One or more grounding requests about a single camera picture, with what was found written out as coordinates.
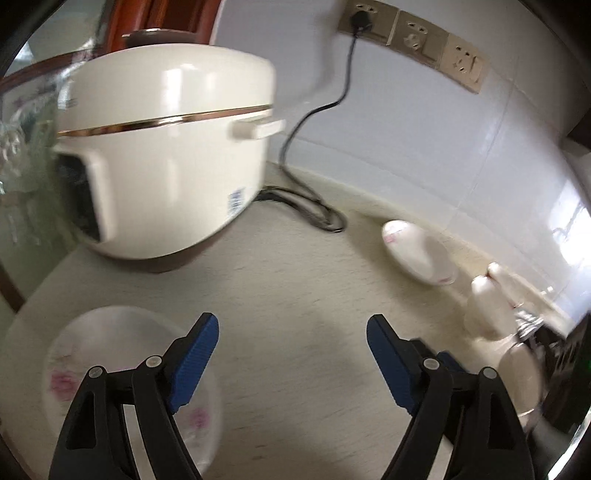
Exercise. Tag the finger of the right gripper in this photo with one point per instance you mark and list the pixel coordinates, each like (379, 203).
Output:
(450, 362)

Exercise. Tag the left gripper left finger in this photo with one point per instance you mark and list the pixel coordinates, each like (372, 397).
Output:
(94, 442)

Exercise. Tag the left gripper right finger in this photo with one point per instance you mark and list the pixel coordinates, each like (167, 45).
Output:
(472, 411)

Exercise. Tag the white floral bowl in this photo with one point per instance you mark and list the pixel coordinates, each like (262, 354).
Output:
(488, 312)

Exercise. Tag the large green-rimmed white bowl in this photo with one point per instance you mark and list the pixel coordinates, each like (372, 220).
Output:
(523, 379)

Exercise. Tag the small floral plate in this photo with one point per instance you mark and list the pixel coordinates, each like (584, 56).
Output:
(419, 253)

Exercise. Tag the red banded white bowl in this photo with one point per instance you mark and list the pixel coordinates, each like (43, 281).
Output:
(512, 289)

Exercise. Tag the black gas stove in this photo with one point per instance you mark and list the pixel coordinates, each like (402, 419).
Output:
(565, 367)

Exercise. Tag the cream rice cooker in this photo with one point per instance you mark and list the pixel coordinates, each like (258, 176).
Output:
(159, 148)

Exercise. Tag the beige wall socket strip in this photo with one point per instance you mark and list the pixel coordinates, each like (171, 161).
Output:
(420, 40)

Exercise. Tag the red wooden cabinet frame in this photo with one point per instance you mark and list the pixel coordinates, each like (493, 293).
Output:
(196, 18)

